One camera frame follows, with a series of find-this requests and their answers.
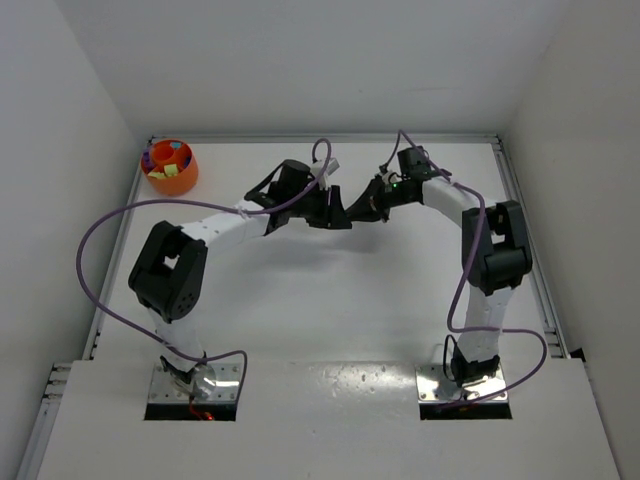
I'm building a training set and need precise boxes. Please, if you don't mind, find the light green 2x2 lego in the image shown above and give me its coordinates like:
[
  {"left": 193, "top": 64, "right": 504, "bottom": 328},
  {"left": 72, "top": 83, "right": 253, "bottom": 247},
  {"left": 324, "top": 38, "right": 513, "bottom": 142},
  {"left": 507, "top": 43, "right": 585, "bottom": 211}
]
[{"left": 163, "top": 164, "right": 180, "bottom": 177}]

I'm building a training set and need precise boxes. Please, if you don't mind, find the purple 2x4 lego brick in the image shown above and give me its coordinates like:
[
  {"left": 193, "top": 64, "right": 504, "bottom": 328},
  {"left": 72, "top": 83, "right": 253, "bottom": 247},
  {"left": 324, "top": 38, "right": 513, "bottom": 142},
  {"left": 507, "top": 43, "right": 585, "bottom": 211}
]
[{"left": 141, "top": 149, "right": 155, "bottom": 171}]

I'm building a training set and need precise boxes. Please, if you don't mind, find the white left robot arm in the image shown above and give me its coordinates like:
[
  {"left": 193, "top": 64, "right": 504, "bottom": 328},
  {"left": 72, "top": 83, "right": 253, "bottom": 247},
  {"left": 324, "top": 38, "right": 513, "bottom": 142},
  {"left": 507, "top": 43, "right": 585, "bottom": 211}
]
[{"left": 128, "top": 158, "right": 351, "bottom": 386}]

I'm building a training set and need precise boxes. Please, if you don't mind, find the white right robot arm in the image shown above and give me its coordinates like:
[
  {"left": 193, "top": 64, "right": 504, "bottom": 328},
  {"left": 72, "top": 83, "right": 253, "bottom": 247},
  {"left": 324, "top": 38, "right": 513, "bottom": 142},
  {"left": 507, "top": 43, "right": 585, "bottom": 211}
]
[{"left": 347, "top": 146, "right": 533, "bottom": 386}]

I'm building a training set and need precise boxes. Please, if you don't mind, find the orange divided round container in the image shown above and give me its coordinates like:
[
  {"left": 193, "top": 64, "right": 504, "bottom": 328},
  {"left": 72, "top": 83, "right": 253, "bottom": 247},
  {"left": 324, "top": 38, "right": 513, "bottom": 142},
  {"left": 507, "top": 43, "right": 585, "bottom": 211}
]
[{"left": 140, "top": 139, "right": 199, "bottom": 197}]

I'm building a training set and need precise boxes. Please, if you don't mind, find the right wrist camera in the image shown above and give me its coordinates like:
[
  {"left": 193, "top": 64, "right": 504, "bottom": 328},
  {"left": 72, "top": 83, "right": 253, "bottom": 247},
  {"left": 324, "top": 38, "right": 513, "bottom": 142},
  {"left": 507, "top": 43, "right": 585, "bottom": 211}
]
[{"left": 381, "top": 171, "right": 401, "bottom": 185}]

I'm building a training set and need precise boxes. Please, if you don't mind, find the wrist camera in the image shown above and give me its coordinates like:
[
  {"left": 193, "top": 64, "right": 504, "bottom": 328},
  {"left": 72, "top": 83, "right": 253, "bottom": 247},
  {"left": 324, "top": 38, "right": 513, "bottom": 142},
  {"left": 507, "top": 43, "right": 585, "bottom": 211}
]
[
  {"left": 310, "top": 157, "right": 340, "bottom": 179},
  {"left": 381, "top": 171, "right": 401, "bottom": 185}
]

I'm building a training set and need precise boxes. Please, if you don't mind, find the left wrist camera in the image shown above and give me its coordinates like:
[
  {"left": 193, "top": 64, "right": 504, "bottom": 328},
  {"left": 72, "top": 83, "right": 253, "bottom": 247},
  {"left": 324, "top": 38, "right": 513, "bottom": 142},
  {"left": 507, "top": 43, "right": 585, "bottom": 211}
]
[{"left": 310, "top": 157, "right": 340, "bottom": 179}]

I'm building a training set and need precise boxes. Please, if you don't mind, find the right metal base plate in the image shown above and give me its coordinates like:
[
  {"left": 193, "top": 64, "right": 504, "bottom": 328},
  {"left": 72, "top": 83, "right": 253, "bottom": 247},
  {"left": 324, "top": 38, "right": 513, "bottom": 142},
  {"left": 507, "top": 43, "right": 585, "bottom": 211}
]
[{"left": 415, "top": 364, "right": 509, "bottom": 406}]

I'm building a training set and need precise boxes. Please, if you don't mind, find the metal base plate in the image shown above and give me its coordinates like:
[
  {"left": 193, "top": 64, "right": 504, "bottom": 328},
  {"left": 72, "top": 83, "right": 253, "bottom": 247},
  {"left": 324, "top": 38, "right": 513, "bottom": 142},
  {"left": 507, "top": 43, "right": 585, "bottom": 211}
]
[
  {"left": 147, "top": 363, "right": 242, "bottom": 406},
  {"left": 415, "top": 364, "right": 509, "bottom": 406}
]

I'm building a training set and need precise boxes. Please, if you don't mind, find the aluminium table edge rail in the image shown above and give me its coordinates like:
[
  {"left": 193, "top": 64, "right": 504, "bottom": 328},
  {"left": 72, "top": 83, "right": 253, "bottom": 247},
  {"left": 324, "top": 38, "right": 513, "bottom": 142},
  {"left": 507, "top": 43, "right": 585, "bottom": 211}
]
[{"left": 492, "top": 135, "right": 571, "bottom": 359}]

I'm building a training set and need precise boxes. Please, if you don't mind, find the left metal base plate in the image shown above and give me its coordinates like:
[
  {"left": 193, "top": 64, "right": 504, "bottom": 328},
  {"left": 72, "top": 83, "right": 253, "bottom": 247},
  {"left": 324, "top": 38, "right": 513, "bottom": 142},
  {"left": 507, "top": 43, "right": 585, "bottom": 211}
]
[{"left": 147, "top": 363, "right": 242, "bottom": 406}]

